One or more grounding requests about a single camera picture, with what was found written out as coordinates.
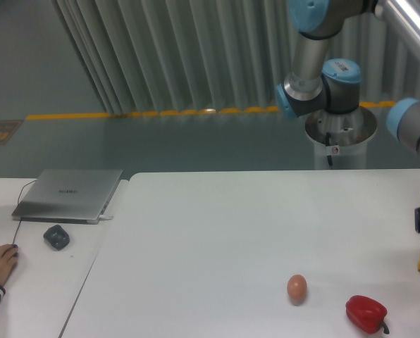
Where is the black pedestal cable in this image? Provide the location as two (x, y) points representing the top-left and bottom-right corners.
(324, 132), (334, 168)

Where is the red bell pepper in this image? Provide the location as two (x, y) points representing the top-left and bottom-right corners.
(345, 295), (390, 334)

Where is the white usb dongle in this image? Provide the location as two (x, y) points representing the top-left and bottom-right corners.
(99, 215), (113, 221)

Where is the black mouse cable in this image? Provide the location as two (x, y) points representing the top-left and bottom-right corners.
(0, 175), (38, 246)

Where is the brown egg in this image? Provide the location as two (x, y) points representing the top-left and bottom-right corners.
(287, 275), (307, 302)

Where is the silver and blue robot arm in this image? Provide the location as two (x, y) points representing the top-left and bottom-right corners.
(276, 1), (420, 234)

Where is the black computer mouse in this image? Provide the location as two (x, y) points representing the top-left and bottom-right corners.
(8, 244), (18, 258)

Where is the silver closed laptop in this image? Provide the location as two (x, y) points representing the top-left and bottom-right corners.
(12, 169), (123, 224)

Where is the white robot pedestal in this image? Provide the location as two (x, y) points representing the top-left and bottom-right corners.
(304, 106), (378, 170)

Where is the black plastic clip object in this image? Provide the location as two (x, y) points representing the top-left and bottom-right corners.
(43, 225), (70, 251)

